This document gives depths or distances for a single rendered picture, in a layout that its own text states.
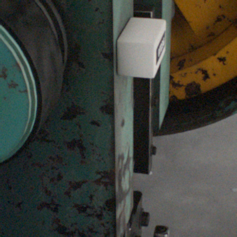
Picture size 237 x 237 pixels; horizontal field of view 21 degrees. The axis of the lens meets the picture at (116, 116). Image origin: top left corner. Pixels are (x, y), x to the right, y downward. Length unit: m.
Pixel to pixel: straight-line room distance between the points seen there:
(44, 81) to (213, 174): 2.27
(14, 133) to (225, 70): 0.70
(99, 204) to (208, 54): 0.54
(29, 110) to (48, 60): 0.05
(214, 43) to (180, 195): 1.50
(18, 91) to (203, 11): 0.70
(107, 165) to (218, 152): 2.25
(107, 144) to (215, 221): 1.86
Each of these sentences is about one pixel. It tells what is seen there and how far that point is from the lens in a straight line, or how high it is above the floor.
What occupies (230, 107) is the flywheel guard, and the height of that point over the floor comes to 1.00.
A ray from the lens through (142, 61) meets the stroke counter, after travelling 0.65.
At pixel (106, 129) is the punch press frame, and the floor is 1.24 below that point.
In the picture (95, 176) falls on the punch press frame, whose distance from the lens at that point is 0.72.
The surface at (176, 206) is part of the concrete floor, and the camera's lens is 2.59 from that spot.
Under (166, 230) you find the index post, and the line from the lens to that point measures 1.23.
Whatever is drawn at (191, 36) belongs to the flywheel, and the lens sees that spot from 1.23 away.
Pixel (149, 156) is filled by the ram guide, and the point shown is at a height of 1.03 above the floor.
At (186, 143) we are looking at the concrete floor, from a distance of 2.99.
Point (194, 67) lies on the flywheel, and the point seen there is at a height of 1.07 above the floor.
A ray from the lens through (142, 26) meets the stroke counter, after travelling 0.68.
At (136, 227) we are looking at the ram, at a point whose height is 0.94.
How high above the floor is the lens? 1.59
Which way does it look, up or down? 30 degrees down
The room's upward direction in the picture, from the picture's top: 1 degrees counter-clockwise
